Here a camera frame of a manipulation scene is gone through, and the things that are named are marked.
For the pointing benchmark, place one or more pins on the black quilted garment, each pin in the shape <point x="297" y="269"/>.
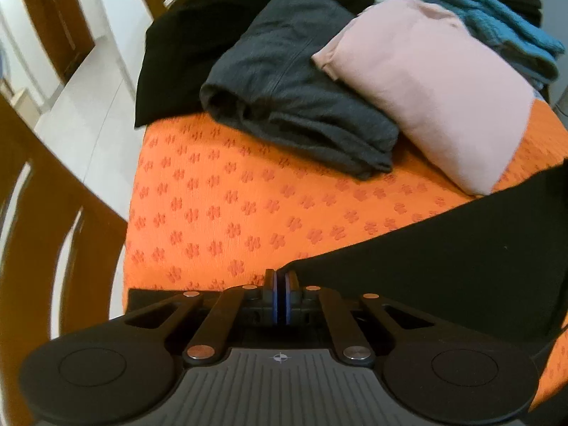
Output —
<point x="186" y="44"/>

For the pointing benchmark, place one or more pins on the wooden door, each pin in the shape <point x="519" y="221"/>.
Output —
<point x="53" y="17"/>

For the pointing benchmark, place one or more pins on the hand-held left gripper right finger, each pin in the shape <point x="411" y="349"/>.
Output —
<point x="290" y="295"/>

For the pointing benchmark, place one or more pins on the teal knit sweater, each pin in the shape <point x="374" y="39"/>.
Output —
<point x="492" y="13"/>

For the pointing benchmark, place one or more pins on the orange patterned tablecloth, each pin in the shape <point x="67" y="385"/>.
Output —
<point x="213" y="213"/>

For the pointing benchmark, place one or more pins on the pink garment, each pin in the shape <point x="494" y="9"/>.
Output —
<point x="435" y="88"/>

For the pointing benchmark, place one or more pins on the dark grey garment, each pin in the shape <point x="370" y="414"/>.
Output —
<point x="301" y="84"/>

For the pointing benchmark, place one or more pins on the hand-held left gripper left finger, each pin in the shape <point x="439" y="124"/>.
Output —
<point x="274" y="295"/>

